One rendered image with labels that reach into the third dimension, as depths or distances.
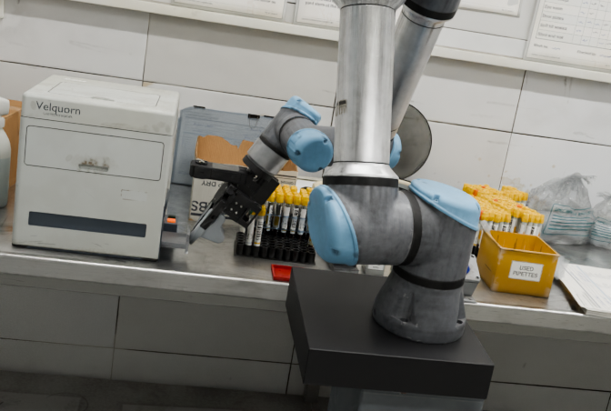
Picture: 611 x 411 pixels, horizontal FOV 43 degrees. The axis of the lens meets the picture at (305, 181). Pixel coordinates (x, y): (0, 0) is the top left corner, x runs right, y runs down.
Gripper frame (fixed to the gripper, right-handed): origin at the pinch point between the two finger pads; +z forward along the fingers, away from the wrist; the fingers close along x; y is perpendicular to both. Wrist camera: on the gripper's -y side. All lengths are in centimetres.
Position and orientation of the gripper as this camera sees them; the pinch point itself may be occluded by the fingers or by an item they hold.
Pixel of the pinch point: (190, 235)
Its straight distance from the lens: 158.5
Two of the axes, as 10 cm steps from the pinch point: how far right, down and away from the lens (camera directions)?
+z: -6.2, 7.7, 1.3
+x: -1.2, -2.5, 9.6
